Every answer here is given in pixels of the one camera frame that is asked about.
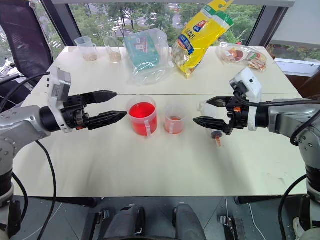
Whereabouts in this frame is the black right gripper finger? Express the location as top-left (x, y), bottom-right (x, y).
top-left (192, 115), bottom-right (232, 131)
top-left (206, 96), bottom-right (233, 108)

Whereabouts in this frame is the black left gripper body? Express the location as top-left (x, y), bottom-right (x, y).
top-left (61, 93), bottom-right (91, 131)

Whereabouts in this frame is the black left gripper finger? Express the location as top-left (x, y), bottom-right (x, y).
top-left (87, 111), bottom-right (128, 131)
top-left (84, 90), bottom-right (119, 106)

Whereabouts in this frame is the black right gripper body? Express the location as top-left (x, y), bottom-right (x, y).
top-left (223, 95), bottom-right (250, 136)

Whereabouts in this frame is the large cup of red liquid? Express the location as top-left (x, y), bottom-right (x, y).
top-left (126, 95), bottom-right (159, 138)

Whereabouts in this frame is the small clear plastic cup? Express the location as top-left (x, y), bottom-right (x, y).
top-left (163, 104), bottom-right (186, 135)

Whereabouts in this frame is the tall clear glass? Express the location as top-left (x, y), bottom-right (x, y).
top-left (101, 30), bottom-right (123, 64)

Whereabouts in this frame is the clear bag of colourful snacks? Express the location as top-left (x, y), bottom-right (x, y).
top-left (216, 42), bottom-right (269, 74)

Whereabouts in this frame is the clear bag with teal box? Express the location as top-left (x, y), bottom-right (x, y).
top-left (123, 28), bottom-right (175, 86)

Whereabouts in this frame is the yellow snack bag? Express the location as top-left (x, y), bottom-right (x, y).
top-left (170, 0), bottom-right (235, 81)

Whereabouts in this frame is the black mesh office chair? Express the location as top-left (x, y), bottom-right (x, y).
top-left (0, 0), bottom-right (55, 81)

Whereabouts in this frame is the dark rounded shape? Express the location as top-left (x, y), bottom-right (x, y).
top-left (103, 203), bottom-right (146, 240)
top-left (173, 202), bottom-right (208, 240)

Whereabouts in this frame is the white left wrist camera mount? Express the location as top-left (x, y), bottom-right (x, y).
top-left (46, 66), bottom-right (74, 134)

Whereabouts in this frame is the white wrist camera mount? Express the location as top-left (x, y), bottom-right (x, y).
top-left (229, 66), bottom-right (263, 132)
top-left (46, 66), bottom-right (74, 134)

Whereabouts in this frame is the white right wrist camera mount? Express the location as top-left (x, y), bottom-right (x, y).
top-left (229, 66), bottom-right (263, 132)

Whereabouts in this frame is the clear measuring cup with handle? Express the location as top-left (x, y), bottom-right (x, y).
top-left (74, 36), bottom-right (98, 62)

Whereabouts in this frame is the dark window frame post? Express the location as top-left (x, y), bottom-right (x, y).
top-left (249, 0), bottom-right (289, 48)
top-left (43, 0), bottom-right (83, 48)

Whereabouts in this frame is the black table frame bar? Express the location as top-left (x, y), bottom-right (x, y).
top-left (31, 196), bottom-right (99, 209)
top-left (234, 195), bottom-right (309, 206)

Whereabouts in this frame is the black right arm base cable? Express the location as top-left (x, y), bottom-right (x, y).
top-left (277, 173), bottom-right (309, 240)

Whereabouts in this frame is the thin white floor cable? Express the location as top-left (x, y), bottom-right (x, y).
top-left (224, 196), bottom-right (266, 240)

